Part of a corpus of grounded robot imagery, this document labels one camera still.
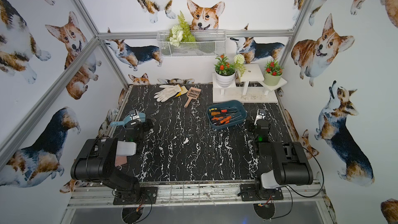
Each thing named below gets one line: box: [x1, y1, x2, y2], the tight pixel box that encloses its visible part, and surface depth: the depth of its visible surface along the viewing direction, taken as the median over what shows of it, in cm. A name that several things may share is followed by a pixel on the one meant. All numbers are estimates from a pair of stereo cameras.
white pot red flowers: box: [213, 53, 236, 88], surface depth 91 cm
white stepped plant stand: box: [212, 63, 288, 104], surface depth 112 cm
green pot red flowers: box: [263, 59, 284, 87], surface depth 95 cm
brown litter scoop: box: [183, 86, 202, 108], surface depth 119 cm
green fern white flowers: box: [165, 10, 197, 48], surface depth 82 cm
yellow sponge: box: [175, 84, 189, 98], surface depth 119 cm
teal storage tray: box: [206, 100, 248, 130], surface depth 102 cm
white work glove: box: [153, 84, 182, 103], surface depth 116 cm
